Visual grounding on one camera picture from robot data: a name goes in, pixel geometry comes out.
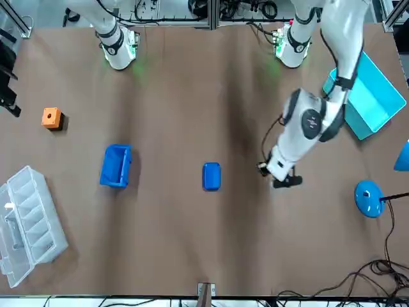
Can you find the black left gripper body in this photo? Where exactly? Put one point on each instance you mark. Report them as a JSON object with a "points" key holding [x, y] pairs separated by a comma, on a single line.
{"points": [[290, 182]]}

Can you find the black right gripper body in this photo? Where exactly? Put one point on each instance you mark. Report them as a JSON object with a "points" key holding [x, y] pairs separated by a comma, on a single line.
{"points": [[8, 57]]}

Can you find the small blue parts tray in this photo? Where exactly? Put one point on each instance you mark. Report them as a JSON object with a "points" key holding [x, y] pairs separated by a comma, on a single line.
{"points": [[211, 177]]}

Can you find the orange button box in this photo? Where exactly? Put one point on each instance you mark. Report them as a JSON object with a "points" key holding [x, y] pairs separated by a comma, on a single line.
{"points": [[51, 117]]}

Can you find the clear plastic organizer box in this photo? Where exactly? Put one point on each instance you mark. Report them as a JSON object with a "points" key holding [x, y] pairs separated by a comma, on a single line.
{"points": [[32, 208]]}

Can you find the blue storage box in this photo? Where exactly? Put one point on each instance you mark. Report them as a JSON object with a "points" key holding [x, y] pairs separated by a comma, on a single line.
{"points": [[112, 166]]}

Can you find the blue desk lamp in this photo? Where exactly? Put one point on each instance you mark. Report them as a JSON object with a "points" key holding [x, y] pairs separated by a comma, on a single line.
{"points": [[367, 198]]}

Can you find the teal plastic bin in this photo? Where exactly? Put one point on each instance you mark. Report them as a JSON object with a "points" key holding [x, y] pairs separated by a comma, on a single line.
{"points": [[374, 96]]}

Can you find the aluminium frame post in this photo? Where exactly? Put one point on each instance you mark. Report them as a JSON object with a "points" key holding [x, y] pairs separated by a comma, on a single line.
{"points": [[19, 22], [391, 19], [206, 295]]}

